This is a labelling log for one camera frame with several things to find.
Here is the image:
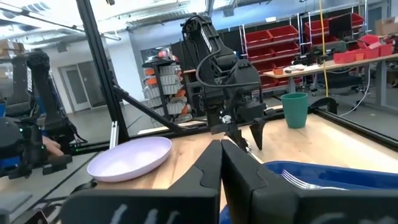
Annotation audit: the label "orange-handled metal fork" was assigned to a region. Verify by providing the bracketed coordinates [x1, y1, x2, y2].
[280, 169, 348, 191]

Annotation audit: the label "black monitor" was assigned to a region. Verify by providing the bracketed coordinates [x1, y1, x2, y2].
[327, 12, 354, 41]

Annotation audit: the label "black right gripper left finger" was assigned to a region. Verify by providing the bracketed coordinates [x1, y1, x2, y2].
[58, 139, 223, 224]

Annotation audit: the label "cart with white orange bins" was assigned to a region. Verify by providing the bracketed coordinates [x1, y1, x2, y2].
[141, 58, 194, 124]

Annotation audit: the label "yellow hanging cable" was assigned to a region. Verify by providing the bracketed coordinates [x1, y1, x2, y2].
[318, 0, 330, 98]

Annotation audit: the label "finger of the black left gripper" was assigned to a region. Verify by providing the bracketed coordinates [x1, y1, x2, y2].
[225, 126, 250, 152]
[249, 119, 266, 151]

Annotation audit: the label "green plastic cup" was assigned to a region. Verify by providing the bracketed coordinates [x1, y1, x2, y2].
[280, 92, 309, 129]

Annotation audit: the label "red storage bins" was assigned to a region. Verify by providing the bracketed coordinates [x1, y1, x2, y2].
[332, 33, 395, 65]

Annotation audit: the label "person's hand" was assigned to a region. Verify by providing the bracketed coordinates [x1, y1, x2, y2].
[41, 136, 65, 157]

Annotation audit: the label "black metal table frame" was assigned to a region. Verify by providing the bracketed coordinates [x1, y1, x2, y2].
[68, 0, 398, 153]

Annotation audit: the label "blue plastic tray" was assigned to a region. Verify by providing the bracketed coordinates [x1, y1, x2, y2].
[219, 160, 398, 224]

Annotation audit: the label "red bin shelf rack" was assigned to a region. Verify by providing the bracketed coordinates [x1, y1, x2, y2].
[238, 24, 304, 91]

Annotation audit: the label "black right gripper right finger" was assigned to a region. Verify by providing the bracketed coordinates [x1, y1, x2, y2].
[221, 139, 398, 224]

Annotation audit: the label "wooden workbench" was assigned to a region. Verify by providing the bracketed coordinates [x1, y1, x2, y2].
[263, 52, 398, 108]

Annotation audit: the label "lavender plastic plate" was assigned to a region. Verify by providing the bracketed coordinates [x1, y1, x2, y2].
[86, 136, 173, 183]

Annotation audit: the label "cardboard box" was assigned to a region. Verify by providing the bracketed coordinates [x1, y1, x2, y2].
[374, 16, 398, 37]

